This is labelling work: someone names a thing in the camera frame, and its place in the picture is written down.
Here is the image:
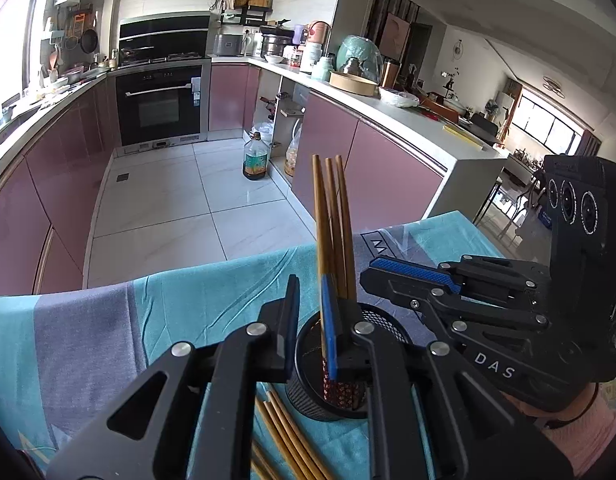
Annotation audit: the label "gas cooktop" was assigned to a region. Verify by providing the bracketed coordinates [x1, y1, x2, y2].
[118, 52, 209, 67]

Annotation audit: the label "pink peninsula cabinets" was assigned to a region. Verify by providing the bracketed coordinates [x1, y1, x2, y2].
[290, 87, 449, 221]

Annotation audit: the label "black built-in oven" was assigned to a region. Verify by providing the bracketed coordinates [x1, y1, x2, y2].
[115, 62, 211, 147]

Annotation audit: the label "steel pressure cooker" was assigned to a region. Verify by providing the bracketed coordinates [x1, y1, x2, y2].
[260, 25, 295, 58]

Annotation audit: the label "living room window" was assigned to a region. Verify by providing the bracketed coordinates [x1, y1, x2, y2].
[513, 92, 589, 156]

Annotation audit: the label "teal and grey tablecloth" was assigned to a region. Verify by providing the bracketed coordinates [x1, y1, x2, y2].
[0, 209, 509, 480]

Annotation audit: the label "black mesh cup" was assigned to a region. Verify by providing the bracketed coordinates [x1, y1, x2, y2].
[285, 302, 419, 422]

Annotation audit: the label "plastic bag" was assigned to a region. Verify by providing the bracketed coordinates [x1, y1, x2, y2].
[285, 127, 303, 178]

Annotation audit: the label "pink corner cabinet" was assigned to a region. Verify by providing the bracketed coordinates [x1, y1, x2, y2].
[208, 62, 261, 133]

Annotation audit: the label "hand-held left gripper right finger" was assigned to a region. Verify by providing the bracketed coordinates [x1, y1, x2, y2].
[320, 274, 574, 480]

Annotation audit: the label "black wall rack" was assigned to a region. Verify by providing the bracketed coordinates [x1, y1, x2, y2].
[218, 5, 273, 26]

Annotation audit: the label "cooking oil bottle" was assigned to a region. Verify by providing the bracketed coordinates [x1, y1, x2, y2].
[243, 131, 269, 181]

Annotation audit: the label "long pink base cabinets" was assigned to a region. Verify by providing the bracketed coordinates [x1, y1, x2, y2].
[0, 72, 121, 311]

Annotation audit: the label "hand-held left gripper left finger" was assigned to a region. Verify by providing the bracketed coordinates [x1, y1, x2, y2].
[45, 274, 301, 480]

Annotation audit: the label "kitchen window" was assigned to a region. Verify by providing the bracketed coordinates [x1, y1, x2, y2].
[0, 0, 53, 96]

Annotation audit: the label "framed wall picture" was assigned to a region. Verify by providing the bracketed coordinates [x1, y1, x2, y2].
[383, 12, 411, 58]

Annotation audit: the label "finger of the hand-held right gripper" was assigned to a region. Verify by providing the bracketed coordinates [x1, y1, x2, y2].
[360, 267, 599, 405]
[369, 255, 551, 311]

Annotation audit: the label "teal countertop appliance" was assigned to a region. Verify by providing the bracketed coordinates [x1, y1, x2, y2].
[336, 35, 381, 76]

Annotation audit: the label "white covered bowl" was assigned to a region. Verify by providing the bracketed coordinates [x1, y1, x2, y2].
[379, 86, 419, 108]

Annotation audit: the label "red-tipped wooden chopstick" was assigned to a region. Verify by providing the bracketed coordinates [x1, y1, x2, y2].
[262, 396, 321, 480]
[254, 396, 303, 480]
[251, 439, 281, 480]
[312, 155, 333, 281]
[325, 158, 349, 302]
[269, 390, 336, 480]

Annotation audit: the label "black range hood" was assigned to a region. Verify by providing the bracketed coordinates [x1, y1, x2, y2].
[118, 14, 211, 56]

